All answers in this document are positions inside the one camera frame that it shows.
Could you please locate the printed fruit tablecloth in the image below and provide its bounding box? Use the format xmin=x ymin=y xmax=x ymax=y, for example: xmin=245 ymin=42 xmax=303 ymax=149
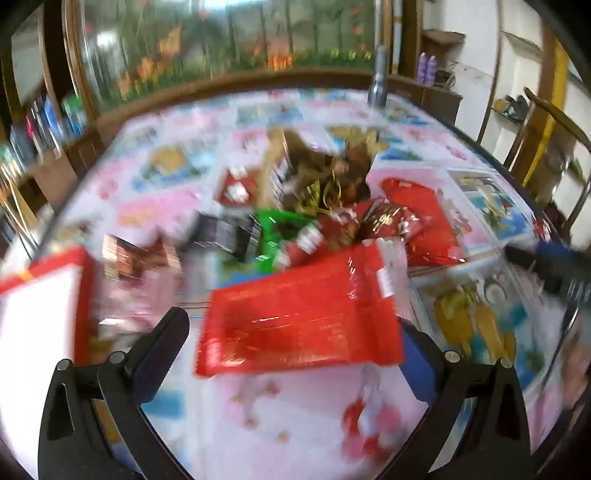
xmin=9 ymin=88 xmax=583 ymax=480

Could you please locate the large red snack packet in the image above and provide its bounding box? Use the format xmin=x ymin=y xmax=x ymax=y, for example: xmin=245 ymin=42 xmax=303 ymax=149
xmin=194 ymin=240 xmax=407 ymax=377
xmin=381 ymin=178 xmax=467 ymax=267

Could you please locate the silver flashlight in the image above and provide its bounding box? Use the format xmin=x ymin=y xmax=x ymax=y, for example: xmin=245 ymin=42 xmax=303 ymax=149
xmin=367 ymin=45 xmax=391 ymax=109

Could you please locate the brown striped snack packet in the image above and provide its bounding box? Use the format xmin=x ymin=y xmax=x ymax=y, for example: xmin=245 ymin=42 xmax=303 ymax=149
xmin=102 ymin=234 xmax=183 ymax=282

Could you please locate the small red white snack packet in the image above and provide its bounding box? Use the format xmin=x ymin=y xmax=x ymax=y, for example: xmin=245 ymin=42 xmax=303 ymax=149
xmin=217 ymin=166 xmax=259 ymax=206
xmin=286 ymin=210 xmax=365 ymax=268

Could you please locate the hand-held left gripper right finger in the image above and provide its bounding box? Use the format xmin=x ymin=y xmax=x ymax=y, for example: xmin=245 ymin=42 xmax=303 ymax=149
xmin=399 ymin=323 xmax=536 ymax=480

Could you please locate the black snack packet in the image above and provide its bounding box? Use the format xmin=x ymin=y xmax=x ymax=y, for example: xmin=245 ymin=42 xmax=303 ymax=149
xmin=185 ymin=212 xmax=262 ymax=259

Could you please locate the wooden chair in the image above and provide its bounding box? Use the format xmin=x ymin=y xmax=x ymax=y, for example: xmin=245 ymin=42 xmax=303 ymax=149
xmin=503 ymin=88 xmax=591 ymax=241

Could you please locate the dark red gold snack packet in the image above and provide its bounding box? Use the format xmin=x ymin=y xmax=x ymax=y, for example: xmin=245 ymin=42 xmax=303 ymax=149
xmin=355 ymin=198 xmax=426 ymax=243

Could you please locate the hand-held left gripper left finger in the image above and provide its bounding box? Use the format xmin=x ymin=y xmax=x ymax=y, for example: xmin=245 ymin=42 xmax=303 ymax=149
xmin=38 ymin=306 xmax=197 ymax=480

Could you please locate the red box white inside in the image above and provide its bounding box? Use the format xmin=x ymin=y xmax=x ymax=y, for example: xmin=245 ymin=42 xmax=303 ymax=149
xmin=0 ymin=246 xmax=105 ymax=370

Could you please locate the brown gold snack packet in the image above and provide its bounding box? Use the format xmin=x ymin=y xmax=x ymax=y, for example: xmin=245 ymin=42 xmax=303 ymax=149
xmin=259 ymin=127 xmax=384 ymax=217

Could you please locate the green snack packet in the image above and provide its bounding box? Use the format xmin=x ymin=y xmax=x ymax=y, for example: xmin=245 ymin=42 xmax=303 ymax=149
xmin=249 ymin=209 xmax=319 ymax=273

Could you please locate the glass flower display panel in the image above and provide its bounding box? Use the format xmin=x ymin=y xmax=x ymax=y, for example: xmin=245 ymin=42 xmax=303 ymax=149
xmin=65 ymin=0 xmax=384 ymax=112

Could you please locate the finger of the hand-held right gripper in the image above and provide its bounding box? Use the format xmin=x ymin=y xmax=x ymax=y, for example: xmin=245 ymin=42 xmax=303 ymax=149
xmin=505 ymin=242 xmax=591 ymax=301

